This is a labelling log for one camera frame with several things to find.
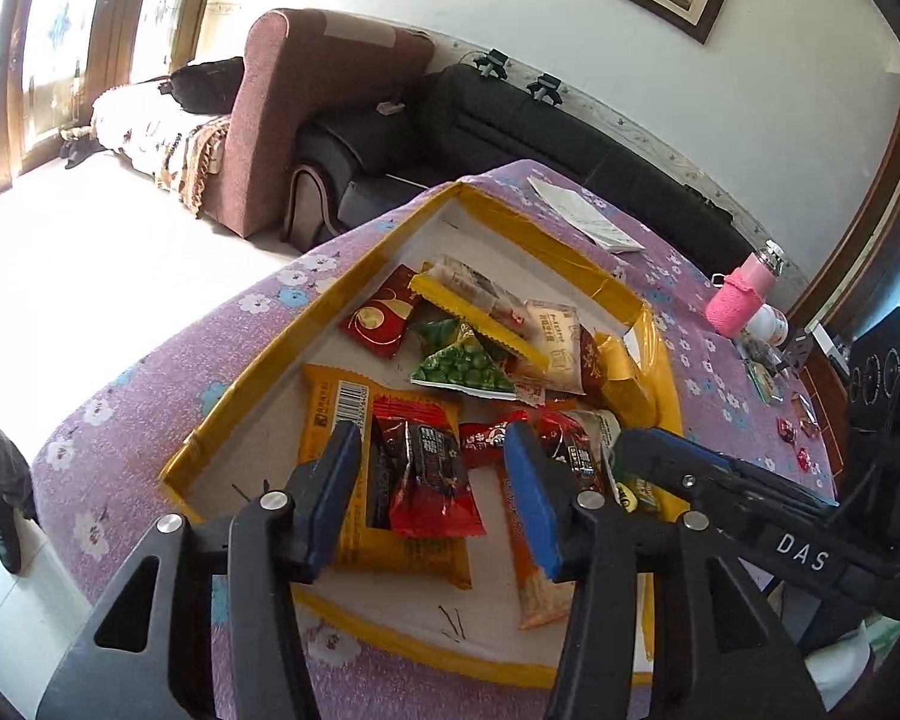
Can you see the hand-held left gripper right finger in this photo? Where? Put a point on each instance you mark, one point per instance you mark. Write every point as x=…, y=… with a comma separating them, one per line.
x=536, y=510

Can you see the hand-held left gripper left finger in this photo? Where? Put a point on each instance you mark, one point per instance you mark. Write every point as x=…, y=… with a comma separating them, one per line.
x=334, y=502

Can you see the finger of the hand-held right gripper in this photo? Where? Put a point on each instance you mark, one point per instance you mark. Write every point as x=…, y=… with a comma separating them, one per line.
x=667, y=450

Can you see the red black candy packet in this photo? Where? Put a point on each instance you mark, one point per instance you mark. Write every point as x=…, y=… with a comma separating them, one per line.
x=570, y=450
x=427, y=480

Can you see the mustard yellow snack packet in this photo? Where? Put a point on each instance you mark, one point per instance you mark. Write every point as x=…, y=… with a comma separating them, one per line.
x=626, y=386

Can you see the small red snack packet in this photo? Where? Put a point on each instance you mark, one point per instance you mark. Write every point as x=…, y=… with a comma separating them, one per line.
x=487, y=441

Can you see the orange cracker packet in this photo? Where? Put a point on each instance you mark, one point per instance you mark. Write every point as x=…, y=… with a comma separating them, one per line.
x=536, y=600

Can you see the yellow-orange barcode snack packet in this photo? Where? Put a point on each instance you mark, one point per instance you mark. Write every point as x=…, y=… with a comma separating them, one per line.
x=337, y=405

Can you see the yellow-edged cardboard box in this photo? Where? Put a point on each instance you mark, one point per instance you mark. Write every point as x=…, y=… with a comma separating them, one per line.
x=262, y=427

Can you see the dark red snack packet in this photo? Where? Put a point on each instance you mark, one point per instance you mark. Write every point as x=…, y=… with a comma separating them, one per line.
x=592, y=364

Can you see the clear biscuit packet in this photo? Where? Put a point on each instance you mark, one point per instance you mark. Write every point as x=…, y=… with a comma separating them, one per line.
x=555, y=341

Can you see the green pea packet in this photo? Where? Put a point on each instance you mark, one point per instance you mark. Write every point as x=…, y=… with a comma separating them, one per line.
x=461, y=371

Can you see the red gold swirl packet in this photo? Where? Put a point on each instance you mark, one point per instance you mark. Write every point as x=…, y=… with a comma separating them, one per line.
x=379, y=319

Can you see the small green snack packet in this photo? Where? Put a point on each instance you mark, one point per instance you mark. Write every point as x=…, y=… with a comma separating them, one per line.
x=435, y=331

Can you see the clear yellow-ended snack packet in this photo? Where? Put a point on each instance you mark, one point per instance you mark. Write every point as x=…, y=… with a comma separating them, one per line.
x=465, y=289

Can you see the round cracker packet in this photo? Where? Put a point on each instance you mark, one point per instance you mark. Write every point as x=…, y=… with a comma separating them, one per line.
x=763, y=382

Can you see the white jar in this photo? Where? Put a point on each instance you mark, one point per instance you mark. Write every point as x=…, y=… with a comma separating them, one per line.
x=769, y=326

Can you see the pink bottle with knitted sleeve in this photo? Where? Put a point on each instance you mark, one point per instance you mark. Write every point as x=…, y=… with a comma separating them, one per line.
x=735, y=300

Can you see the purple floral tablecloth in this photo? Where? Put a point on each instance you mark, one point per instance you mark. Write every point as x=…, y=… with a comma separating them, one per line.
x=142, y=390

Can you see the black speaker cabinet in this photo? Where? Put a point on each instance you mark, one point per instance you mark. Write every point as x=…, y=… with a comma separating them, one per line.
x=885, y=345

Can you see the white paper sheet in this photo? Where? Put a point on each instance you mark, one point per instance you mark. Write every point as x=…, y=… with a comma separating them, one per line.
x=585, y=214

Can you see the black sofa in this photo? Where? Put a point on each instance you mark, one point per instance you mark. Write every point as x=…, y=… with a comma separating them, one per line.
x=570, y=157

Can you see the black clamp device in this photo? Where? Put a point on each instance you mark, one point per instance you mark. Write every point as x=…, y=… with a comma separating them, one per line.
x=546, y=88
x=491, y=66

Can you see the brown armchair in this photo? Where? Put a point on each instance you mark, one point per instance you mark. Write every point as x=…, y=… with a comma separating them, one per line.
x=307, y=105

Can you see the patterned sofa blanket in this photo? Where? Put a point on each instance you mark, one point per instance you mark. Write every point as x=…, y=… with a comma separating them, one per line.
x=142, y=127

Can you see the black bag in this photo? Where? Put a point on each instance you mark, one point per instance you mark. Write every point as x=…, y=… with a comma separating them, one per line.
x=202, y=82

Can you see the wood-framed glass doors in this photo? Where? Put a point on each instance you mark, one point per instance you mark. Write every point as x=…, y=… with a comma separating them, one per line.
x=52, y=37

